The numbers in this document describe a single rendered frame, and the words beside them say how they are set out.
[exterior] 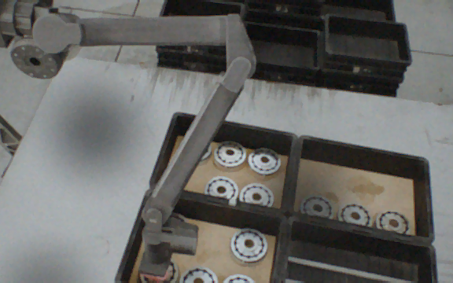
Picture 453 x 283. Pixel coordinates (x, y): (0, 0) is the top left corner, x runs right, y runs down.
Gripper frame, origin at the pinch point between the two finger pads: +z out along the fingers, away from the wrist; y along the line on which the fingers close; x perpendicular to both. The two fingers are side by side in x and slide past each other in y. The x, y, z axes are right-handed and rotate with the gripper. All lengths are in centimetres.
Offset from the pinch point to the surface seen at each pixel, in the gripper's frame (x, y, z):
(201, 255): -9.5, 9.4, 6.1
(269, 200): -25.4, 29.7, 3.4
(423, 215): -69, 32, 0
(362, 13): -62, 199, 52
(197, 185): -2.9, 32.2, 6.3
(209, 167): -5.3, 39.6, 6.3
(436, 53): -119, 224, 91
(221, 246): -14.3, 13.4, 6.1
